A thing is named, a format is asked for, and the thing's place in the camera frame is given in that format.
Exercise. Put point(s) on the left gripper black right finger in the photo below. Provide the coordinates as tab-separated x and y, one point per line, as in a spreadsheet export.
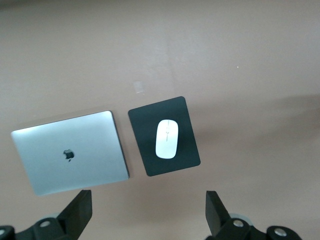
220	222

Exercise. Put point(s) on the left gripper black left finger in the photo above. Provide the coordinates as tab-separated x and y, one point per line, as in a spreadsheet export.
72	220

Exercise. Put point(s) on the white computer mouse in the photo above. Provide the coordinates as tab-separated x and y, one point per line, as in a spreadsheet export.
167	145

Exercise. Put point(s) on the black mouse pad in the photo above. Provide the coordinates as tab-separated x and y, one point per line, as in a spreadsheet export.
145	140

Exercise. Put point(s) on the silver closed laptop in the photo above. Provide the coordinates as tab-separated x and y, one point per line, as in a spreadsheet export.
95	155

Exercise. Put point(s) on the clear tape piece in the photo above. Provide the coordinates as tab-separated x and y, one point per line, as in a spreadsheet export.
139	86

